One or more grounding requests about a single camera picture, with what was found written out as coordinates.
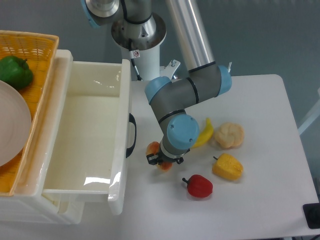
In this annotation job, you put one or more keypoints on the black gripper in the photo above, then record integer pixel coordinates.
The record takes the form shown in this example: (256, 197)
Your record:
(164, 156)

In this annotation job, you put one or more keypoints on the orange square bread loaf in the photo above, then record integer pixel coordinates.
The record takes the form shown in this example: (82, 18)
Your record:
(153, 148)

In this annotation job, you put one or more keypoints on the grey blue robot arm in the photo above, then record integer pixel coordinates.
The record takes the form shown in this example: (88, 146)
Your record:
(170, 98)

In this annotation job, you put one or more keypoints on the round knotted bread roll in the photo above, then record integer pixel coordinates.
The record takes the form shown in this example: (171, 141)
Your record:
(230, 135)

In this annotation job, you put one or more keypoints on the red bell pepper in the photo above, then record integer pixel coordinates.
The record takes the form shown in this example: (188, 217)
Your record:
(198, 186)

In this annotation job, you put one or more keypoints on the yellow banana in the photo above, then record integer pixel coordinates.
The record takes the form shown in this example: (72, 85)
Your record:
(205, 135)

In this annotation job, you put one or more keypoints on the yellow bell pepper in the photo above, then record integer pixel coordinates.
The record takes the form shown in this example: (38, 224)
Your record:
(227, 167)

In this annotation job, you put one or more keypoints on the white open drawer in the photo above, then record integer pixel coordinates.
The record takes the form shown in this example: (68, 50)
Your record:
(88, 161)

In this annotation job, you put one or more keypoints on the black device at table edge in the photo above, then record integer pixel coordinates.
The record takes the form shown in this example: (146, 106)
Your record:
(312, 215)

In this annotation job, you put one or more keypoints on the beige round plate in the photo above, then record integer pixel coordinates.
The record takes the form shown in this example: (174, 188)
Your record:
(15, 123)

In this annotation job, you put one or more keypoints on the orange woven basket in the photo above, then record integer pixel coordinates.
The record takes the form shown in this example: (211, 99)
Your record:
(39, 50)

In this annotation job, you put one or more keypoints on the green bell pepper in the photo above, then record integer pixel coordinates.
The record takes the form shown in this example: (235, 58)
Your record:
(15, 72)

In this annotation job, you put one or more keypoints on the black drawer handle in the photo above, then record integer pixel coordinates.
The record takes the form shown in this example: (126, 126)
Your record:
(132, 135)

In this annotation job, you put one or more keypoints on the white metal mounting bracket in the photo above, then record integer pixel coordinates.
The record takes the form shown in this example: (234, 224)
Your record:
(170, 70)

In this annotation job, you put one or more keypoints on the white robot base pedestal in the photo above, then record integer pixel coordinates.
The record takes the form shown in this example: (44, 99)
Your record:
(140, 44)

